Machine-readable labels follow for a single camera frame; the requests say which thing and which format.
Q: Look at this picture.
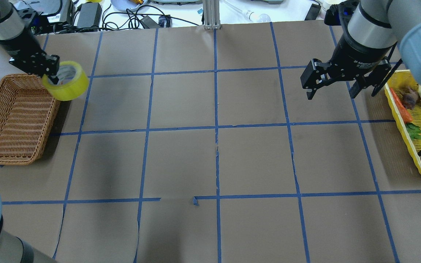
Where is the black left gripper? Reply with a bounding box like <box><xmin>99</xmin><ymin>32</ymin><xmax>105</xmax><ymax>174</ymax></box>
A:
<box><xmin>0</xmin><ymin>31</ymin><xmax>60</xmax><ymax>85</ymax></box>

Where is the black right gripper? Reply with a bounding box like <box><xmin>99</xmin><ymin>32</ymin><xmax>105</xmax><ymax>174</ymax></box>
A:
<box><xmin>300</xmin><ymin>33</ymin><xmax>395</xmax><ymax>100</ymax></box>

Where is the yellow tape roll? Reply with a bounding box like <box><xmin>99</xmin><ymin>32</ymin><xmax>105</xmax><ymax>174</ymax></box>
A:
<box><xmin>41</xmin><ymin>61</ymin><xmax>89</xmax><ymax>101</ymax></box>

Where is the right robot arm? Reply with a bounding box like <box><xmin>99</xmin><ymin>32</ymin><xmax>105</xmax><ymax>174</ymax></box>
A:
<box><xmin>300</xmin><ymin>0</ymin><xmax>421</xmax><ymax>100</ymax></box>

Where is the brown wicker basket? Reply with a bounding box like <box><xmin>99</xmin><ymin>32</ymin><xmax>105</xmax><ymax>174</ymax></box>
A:
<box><xmin>0</xmin><ymin>74</ymin><xmax>60</xmax><ymax>166</ymax></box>

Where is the brown toy animal figure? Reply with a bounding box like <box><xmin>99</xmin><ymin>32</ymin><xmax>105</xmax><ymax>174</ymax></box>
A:
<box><xmin>399</xmin><ymin>86</ymin><xmax>420</xmax><ymax>110</ymax></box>

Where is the toy carrot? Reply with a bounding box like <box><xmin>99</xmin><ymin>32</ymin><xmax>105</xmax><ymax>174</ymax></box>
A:
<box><xmin>390</xmin><ymin>88</ymin><xmax>414</xmax><ymax>123</ymax></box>

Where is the black power adapter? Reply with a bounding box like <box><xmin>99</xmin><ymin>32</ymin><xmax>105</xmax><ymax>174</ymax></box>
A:
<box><xmin>75</xmin><ymin>2</ymin><xmax>102</xmax><ymax>28</ymax></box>

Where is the yellow plastic basket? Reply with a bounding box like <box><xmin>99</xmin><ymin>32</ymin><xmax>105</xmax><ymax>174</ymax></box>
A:
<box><xmin>384</xmin><ymin>70</ymin><xmax>421</xmax><ymax>175</ymax></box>

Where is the blue plate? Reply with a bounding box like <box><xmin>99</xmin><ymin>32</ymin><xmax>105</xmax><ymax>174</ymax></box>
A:
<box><xmin>110</xmin><ymin>0</ymin><xmax>149</xmax><ymax>12</ymax></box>

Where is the brass cylinder tool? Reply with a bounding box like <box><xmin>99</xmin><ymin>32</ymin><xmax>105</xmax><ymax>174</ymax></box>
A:
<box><xmin>129</xmin><ymin>0</ymin><xmax>145</xmax><ymax>5</ymax></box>

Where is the light bulb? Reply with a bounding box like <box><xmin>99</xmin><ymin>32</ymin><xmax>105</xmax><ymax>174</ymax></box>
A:
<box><xmin>243</xmin><ymin>10</ymin><xmax>271</xmax><ymax>23</ymax></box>

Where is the aluminium frame post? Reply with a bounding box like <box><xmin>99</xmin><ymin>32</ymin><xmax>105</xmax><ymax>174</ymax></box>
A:
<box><xmin>202</xmin><ymin>0</ymin><xmax>221</xmax><ymax>30</ymax></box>

